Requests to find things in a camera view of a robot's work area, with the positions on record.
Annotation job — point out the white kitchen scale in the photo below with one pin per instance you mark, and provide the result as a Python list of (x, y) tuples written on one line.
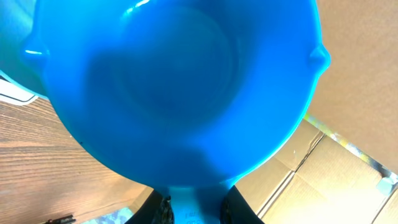
[(10, 93)]

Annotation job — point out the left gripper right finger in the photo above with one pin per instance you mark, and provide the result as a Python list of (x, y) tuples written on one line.
[(235, 210)]

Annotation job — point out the teal blue bowl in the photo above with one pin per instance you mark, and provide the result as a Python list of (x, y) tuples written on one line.
[(16, 24)]

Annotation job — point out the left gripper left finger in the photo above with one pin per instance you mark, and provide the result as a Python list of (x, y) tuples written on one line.
[(156, 209)]

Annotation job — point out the blue measuring scoop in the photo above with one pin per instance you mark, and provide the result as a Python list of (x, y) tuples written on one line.
[(186, 97)]

